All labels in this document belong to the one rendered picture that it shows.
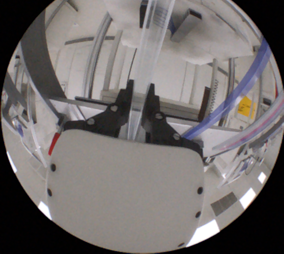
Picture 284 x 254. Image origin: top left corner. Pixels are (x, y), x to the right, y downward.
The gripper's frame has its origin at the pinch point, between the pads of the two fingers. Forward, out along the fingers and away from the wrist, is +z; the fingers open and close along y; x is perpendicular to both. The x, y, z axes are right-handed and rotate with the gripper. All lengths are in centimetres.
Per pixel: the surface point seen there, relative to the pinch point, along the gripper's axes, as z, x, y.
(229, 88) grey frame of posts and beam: 33, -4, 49
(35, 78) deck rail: 0.5, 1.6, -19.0
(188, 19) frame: 29.6, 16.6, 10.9
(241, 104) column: 153, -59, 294
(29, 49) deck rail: 0.1, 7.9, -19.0
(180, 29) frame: 37.0, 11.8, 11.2
